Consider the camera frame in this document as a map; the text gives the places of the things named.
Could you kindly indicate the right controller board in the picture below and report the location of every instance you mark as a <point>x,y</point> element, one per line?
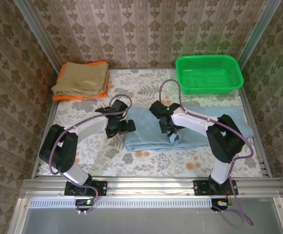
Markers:
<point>220,203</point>

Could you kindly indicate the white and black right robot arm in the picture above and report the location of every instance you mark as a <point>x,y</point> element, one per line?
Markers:
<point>192,120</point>

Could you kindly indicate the aluminium table side rail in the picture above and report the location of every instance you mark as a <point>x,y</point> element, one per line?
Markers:
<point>51,117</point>
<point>248,102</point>

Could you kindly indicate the grey metal panel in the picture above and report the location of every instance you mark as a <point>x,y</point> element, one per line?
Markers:
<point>156,221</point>

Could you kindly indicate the aluminium corner post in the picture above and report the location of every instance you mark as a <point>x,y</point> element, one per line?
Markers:
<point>258,31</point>
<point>37,31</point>

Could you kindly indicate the left controller board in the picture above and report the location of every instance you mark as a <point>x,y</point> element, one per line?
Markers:
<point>85,202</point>

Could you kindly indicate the aluminium frame beam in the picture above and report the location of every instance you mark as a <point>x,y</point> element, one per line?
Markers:
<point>151,187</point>

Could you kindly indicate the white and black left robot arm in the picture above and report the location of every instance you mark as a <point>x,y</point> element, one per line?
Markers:
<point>92,128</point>

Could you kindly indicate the folded orange trousers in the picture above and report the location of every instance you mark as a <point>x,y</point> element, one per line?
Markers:
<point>70,98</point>

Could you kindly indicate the folded khaki trousers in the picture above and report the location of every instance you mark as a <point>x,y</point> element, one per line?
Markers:
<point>80,80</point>

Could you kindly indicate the light blue trousers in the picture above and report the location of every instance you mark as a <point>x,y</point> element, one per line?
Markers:
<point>146,131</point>

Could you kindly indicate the floral tablecloth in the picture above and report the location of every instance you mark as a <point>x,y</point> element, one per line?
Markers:
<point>131,80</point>

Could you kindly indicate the controller board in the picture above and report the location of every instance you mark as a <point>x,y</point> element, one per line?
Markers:
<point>220,203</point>
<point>85,202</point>

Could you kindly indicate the green plastic basket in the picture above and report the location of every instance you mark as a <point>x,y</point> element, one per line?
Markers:
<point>204,80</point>

